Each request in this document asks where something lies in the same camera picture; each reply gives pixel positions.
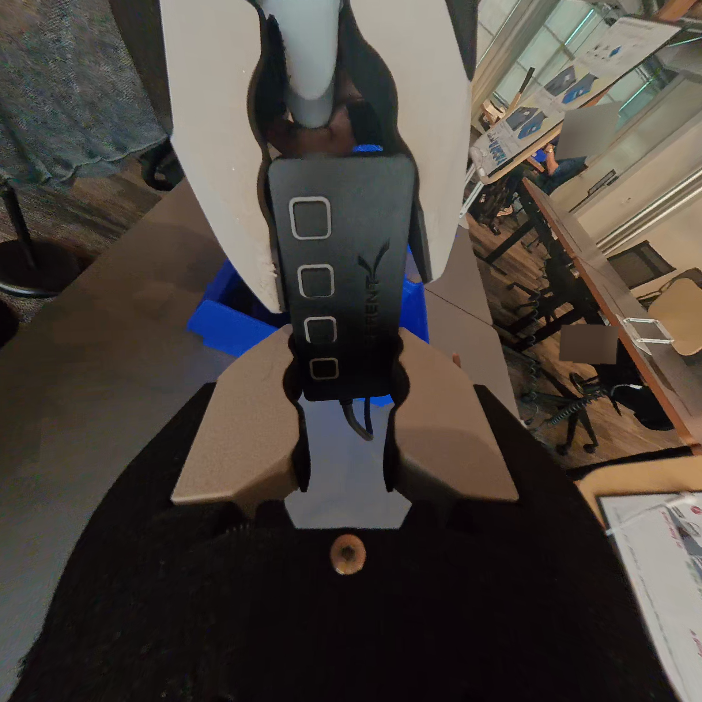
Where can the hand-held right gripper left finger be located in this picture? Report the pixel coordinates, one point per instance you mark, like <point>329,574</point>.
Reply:
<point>236,439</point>

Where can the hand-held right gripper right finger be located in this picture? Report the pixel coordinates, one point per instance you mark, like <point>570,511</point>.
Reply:
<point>455,439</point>

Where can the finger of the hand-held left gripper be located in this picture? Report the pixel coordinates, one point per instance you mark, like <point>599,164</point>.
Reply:
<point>428,99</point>
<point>214,110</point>

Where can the blue plastic bin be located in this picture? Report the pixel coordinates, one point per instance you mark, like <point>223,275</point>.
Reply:
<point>236,318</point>

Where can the black usb hub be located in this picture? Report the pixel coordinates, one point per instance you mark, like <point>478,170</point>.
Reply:
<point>340,252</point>

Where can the person's left hand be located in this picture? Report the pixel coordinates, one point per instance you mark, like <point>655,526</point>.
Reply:
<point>307,137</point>

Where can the instruction sheet on stand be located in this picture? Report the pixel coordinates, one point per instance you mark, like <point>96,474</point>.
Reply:
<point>682,318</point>
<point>592,477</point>

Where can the printed roll-up banner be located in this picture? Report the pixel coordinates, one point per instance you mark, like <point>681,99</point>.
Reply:
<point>581,77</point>

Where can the wooden office desk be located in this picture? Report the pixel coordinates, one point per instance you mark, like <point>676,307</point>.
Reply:
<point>592,274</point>

